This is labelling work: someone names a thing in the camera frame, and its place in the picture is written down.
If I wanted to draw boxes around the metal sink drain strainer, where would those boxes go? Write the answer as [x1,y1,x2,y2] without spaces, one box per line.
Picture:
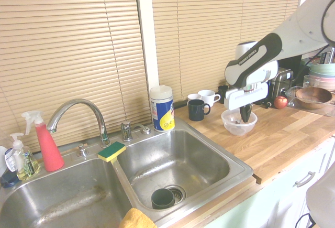
[164,184,186,204]

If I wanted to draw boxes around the clear plastic tray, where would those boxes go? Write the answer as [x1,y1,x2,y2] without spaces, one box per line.
[286,86,335,117]

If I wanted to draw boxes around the clear plastic bowl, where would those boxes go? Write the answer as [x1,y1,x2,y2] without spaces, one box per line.
[221,107,259,137]

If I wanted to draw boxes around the navy blue mug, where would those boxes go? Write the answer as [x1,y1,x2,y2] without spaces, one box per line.
[187,99,211,122]

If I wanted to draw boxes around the black cable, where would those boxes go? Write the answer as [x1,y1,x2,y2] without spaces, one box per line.
[295,213,318,228]

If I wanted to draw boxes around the white rounded plastic housing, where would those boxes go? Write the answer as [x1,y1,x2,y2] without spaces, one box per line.
[306,171,335,228]

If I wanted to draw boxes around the clear bottle with blue label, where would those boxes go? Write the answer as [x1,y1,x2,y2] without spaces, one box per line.
[3,148,18,173]

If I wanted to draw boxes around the clear drinking glass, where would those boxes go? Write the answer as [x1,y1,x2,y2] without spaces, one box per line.
[303,74,321,89]

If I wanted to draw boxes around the chrome sink knob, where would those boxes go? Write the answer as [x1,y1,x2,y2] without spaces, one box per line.
[76,143,89,158]

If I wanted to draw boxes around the black kitchen appliance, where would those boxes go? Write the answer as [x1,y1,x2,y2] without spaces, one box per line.
[278,55,304,87]

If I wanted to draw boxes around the black mug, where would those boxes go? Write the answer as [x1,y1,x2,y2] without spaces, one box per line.
[218,85,230,105]

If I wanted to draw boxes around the wide beige window blind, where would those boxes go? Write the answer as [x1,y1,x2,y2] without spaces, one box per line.
[0,0,155,153]
[150,0,306,103]

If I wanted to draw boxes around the chrome curved faucet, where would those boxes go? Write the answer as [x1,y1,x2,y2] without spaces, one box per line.
[46,99,112,149]

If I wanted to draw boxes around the pink bowl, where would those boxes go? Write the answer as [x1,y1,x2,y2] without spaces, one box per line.
[308,74,335,91]

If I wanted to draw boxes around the yellow and green sponge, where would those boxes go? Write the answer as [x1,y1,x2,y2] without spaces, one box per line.
[97,141,127,163]

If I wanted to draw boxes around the metal drawer handle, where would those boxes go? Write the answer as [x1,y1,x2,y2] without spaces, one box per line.
[292,171,316,188]

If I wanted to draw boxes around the large white mug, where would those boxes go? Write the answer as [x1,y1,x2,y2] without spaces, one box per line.
[197,89,222,107]

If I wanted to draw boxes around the yellow hand soap pump bottle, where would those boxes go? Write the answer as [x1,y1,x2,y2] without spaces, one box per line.
[9,133,41,181]

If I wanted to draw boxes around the stainless steel double sink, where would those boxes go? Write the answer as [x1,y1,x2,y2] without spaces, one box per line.
[0,119,254,228]

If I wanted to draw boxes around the wooden bowl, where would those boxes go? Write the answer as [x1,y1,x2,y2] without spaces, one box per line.
[295,86,333,110]

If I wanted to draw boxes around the small white mug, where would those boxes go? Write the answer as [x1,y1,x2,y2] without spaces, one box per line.
[187,93,203,103]

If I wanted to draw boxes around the dark blue round object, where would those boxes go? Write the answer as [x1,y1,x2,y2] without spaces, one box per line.
[0,171,19,188]

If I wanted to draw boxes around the pale green kitchen cabinet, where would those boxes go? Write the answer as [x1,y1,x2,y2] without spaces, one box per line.
[209,136,335,228]

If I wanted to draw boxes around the red apple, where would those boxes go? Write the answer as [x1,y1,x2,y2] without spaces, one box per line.
[274,95,288,110]

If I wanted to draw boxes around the disinfecting wipes canister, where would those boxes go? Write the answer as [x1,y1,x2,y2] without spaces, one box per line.
[150,85,175,133]

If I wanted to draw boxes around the orange cloth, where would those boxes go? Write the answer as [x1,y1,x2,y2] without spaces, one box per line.
[118,207,158,228]

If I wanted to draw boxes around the stainless steel toaster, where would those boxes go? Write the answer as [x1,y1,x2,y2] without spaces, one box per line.
[267,67,295,106]

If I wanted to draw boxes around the red spray bottle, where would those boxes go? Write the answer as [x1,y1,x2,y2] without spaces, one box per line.
[21,110,65,172]

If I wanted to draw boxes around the dark green mug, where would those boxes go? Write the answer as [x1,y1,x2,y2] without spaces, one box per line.
[151,188,175,210]

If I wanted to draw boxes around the pale green bowl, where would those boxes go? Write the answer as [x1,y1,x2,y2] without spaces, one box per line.
[309,64,335,77]

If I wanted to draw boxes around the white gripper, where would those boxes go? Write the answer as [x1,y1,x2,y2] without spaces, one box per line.
[224,82,269,123]

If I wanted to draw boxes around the round sink hole cap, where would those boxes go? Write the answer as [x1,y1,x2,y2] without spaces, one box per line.
[133,124,152,135]

